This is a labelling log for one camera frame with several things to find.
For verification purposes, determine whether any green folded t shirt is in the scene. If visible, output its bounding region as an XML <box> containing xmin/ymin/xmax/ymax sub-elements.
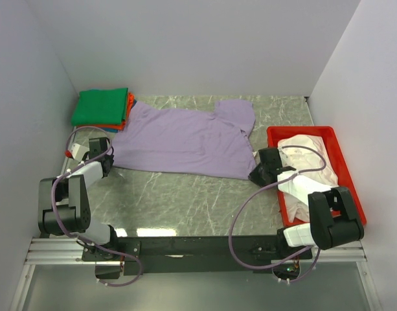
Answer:
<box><xmin>71</xmin><ymin>87</ymin><xmax>129</xmax><ymax>127</ymax></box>

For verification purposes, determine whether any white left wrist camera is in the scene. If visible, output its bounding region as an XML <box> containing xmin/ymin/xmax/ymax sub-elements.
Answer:
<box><xmin>65</xmin><ymin>143</ymin><xmax>89</xmax><ymax>161</ymax></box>

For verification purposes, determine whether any orange folded t shirt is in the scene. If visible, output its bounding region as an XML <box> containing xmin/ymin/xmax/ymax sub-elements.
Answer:
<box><xmin>78</xmin><ymin>92</ymin><xmax>135</xmax><ymax>132</ymax></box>

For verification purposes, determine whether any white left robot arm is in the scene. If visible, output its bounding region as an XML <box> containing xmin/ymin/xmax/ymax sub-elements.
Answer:
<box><xmin>38</xmin><ymin>137</ymin><xmax>120</xmax><ymax>260</ymax></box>

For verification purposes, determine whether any red plastic bin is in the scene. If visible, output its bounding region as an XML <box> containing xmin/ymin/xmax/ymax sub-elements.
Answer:
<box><xmin>266</xmin><ymin>126</ymin><xmax>368</xmax><ymax>227</ymax></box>

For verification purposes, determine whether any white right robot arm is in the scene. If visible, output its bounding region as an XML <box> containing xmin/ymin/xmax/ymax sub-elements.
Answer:
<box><xmin>249</xmin><ymin>145</ymin><xmax>365</xmax><ymax>259</ymax></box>

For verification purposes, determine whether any white t shirt in bin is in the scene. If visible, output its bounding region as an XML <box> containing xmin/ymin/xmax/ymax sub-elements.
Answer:
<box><xmin>278</xmin><ymin>134</ymin><xmax>339</xmax><ymax>222</ymax></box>

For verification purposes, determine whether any black base beam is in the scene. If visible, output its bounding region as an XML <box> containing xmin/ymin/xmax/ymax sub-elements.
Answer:
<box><xmin>82</xmin><ymin>235</ymin><xmax>303</xmax><ymax>279</ymax></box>

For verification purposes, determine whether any lavender t shirt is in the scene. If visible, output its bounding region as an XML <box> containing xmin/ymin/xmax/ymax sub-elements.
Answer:
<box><xmin>113</xmin><ymin>99</ymin><xmax>256</xmax><ymax>179</ymax></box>

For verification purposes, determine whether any blue folded t shirt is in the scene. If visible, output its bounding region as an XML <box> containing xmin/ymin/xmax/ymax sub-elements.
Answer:
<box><xmin>100</xmin><ymin>98</ymin><xmax>137</xmax><ymax>133</ymax></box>

